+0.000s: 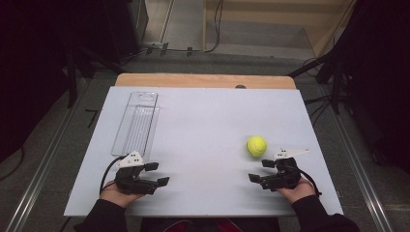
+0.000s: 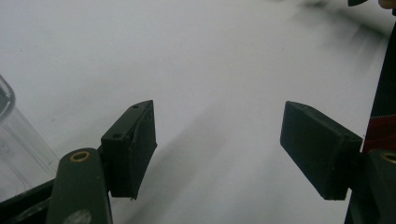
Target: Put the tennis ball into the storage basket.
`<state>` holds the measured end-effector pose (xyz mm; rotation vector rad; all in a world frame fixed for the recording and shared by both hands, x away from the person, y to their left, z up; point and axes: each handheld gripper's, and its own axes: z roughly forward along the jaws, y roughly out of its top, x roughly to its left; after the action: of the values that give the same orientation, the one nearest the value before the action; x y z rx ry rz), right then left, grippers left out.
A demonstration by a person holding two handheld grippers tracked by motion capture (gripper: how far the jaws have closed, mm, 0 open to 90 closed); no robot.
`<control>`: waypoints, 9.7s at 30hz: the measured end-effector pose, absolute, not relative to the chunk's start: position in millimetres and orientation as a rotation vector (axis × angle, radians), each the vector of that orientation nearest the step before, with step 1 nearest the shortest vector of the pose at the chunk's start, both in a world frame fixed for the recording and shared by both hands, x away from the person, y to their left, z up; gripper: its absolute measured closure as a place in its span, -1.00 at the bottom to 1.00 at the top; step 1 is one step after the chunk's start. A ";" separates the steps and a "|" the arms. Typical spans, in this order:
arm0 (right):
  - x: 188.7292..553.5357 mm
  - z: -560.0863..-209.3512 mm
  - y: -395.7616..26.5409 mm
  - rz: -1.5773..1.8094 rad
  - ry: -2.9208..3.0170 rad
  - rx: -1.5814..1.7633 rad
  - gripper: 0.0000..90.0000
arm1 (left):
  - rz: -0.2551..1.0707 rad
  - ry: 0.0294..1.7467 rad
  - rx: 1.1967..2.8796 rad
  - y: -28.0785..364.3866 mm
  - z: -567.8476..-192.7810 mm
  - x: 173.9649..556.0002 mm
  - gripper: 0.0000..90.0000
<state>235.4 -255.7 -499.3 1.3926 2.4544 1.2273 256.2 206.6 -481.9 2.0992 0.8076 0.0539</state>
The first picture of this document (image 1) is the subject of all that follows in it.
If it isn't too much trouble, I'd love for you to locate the wooden frame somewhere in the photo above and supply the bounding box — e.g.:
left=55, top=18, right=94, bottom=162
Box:
left=201, top=0, right=358, bottom=58

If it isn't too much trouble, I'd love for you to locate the clear plastic tray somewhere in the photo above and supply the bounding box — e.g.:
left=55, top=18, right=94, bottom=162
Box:
left=110, top=91, right=161, bottom=160

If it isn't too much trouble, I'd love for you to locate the black cabinet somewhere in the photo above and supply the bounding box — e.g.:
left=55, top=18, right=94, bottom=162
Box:
left=102, top=0, right=150, bottom=64

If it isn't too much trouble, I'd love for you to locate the person's right hand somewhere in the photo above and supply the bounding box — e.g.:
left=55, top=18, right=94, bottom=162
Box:
left=277, top=178, right=317, bottom=206

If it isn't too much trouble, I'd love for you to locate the metal floor rail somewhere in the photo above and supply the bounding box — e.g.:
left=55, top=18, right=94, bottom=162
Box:
left=317, top=85, right=395, bottom=232
left=5, top=76, right=91, bottom=232

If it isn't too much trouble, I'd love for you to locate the black metal stand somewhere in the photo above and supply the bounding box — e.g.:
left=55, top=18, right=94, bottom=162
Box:
left=62, top=44, right=125, bottom=109
left=287, top=47, right=359, bottom=129

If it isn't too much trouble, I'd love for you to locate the right hand-held gripper black cable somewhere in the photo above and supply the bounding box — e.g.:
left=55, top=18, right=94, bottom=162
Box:
left=299, top=169, right=323, bottom=198

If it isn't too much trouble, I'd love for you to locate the person's left hand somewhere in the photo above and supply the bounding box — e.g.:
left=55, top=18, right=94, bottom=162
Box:
left=99, top=180, right=145, bottom=209

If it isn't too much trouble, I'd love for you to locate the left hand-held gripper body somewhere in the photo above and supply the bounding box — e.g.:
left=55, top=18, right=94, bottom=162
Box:
left=114, top=151, right=159, bottom=196

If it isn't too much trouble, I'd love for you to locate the hand-held gripper black cable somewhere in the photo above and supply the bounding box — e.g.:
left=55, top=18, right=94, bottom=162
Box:
left=99, top=155, right=128, bottom=195
left=299, top=169, right=323, bottom=198

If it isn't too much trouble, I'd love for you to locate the thin black cable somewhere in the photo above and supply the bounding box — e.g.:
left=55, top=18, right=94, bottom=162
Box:
left=0, top=146, right=26, bottom=182

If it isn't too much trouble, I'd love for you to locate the yellow tennis ball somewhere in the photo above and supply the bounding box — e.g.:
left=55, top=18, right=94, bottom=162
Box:
left=246, top=134, right=268, bottom=159

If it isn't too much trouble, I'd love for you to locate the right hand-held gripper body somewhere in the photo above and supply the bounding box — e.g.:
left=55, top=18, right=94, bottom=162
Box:
left=260, top=148, right=309, bottom=191

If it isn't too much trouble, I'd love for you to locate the left hand-held gripper black cable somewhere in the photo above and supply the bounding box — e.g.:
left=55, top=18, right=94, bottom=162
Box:
left=99, top=155, right=128, bottom=195

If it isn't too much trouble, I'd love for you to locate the person's lap dark clothing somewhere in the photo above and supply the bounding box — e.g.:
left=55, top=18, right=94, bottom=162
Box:
left=140, top=217, right=282, bottom=232

